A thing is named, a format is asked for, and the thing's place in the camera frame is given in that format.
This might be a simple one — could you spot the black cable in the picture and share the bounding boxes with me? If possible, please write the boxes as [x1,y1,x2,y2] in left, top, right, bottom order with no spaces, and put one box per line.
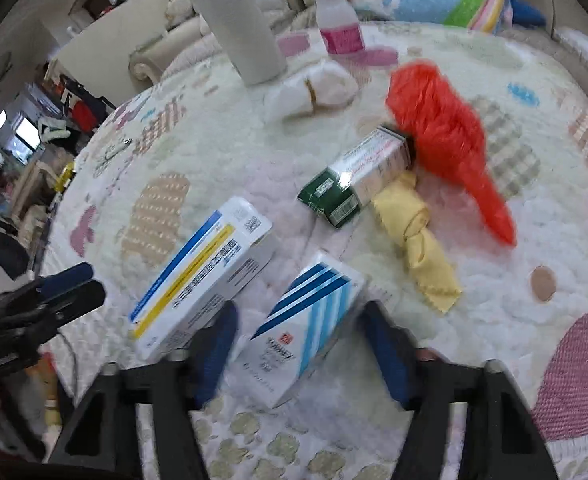
[56,330,81,411]

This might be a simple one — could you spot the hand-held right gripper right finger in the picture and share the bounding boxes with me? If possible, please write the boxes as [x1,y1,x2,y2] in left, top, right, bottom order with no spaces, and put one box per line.
[361,301,560,480]

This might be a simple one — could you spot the red plastic bag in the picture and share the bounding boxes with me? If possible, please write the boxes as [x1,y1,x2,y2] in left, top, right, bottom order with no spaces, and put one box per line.
[385,60,519,247]

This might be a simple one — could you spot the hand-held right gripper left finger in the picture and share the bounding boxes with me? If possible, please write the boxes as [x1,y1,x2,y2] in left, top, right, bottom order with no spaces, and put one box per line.
[48,301,240,480]

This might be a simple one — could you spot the white knotted cloth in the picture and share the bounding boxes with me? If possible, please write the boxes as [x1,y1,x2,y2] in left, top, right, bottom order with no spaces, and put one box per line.
[263,59,360,123]

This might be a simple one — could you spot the colourful striped blanket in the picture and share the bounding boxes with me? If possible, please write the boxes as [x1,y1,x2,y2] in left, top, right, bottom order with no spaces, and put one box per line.
[351,0,515,36]

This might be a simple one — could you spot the white partition cabinet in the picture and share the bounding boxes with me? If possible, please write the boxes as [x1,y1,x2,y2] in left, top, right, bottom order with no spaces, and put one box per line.
[54,0,175,86]

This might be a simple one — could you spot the yellow knotted cloth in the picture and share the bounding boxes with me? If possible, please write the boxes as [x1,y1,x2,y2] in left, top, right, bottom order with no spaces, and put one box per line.
[371,172,462,316]

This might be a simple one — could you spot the white box blue diagonal stripes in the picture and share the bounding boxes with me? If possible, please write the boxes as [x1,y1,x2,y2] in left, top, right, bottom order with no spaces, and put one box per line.
[234,250,367,408]

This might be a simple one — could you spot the grey thermos cup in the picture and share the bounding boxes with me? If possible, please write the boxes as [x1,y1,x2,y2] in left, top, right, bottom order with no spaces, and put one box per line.
[189,0,289,87]

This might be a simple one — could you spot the patterned quilted table cover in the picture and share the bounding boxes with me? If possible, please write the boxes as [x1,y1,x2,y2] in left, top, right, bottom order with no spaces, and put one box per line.
[39,20,588,480]

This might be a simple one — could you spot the white bottle pink label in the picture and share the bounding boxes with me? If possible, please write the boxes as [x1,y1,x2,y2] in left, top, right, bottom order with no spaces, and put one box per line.
[306,0,366,56]

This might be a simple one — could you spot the white box blue yellow stripe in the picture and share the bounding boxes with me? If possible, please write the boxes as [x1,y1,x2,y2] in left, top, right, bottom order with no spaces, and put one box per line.
[128,196,279,361]

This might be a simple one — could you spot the beige tufted sofa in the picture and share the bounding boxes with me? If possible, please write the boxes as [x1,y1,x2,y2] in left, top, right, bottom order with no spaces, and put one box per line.
[129,0,588,111]

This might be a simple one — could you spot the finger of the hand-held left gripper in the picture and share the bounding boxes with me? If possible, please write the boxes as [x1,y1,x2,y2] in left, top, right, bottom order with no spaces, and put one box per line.
[4,280,107,343]
[0,262,95,312]

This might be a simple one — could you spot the small yellow object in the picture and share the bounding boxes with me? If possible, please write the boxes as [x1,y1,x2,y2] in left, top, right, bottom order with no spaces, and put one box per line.
[56,162,77,193]

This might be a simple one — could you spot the green and white carton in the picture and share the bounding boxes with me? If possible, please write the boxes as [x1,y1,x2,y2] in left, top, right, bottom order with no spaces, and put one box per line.
[296,126,415,228]

